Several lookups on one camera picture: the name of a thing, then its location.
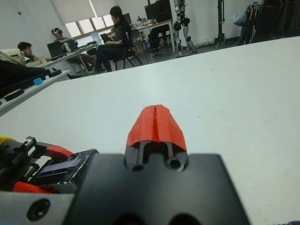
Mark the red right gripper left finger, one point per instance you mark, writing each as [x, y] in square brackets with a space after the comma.
[143, 126]

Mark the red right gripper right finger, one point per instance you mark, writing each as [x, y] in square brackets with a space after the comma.
[170, 129]

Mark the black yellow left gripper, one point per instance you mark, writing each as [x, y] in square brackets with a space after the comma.
[16, 159]

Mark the black box lid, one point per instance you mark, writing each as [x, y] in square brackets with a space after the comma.
[63, 167]

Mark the black metal chair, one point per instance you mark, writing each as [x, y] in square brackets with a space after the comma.
[130, 51]

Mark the flat black item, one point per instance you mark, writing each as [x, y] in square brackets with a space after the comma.
[14, 95]

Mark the white side table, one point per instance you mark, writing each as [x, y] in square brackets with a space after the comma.
[51, 82]

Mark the small blue block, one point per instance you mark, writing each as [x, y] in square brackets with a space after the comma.
[38, 82]

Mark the person wearing VR headset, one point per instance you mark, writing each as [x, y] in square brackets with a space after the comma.
[82, 58]

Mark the seated person behind desk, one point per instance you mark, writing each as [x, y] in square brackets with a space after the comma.
[157, 35]

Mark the black laptop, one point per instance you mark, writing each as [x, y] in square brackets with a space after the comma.
[104, 39]

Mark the man in black jacket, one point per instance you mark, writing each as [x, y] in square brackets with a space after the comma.
[119, 32]

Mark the small black device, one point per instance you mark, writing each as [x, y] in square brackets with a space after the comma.
[54, 73]

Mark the black bag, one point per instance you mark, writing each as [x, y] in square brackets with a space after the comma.
[16, 75]

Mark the white desk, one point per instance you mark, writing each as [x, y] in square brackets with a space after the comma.
[161, 24]

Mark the grey office desk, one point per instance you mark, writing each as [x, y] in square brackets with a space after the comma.
[56, 63]

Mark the humanoid robot legs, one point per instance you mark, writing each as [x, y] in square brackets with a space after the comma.
[181, 21]

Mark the black computer monitor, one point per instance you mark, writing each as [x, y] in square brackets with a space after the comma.
[164, 10]
[152, 12]

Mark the black desk monitor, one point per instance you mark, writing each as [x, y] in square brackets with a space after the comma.
[55, 49]

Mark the black hoist crane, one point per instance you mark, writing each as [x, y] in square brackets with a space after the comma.
[221, 23]

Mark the person in beige jacket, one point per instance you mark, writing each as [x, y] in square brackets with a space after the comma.
[14, 57]

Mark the folded black stands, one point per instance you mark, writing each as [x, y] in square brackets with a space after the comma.
[248, 28]

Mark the translucent plastic bag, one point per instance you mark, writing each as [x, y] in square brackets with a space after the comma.
[238, 16]

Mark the grey roller blind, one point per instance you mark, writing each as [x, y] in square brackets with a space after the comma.
[72, 10]

